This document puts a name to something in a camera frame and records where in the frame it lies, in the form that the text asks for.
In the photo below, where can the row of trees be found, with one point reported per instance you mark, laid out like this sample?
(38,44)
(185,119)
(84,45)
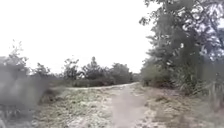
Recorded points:
(96,75)

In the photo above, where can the pale dirt path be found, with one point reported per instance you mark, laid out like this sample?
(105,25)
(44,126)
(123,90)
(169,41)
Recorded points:
(126,110)

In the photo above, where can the dry grass verge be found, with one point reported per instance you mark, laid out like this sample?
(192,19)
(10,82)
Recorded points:
(80,106)
(170,108)

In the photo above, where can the large leafy tree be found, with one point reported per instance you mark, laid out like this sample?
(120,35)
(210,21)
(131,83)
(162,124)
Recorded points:
(186,46)

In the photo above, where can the grey blurred bush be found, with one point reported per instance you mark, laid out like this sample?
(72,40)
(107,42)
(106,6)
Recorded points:
(16,86)

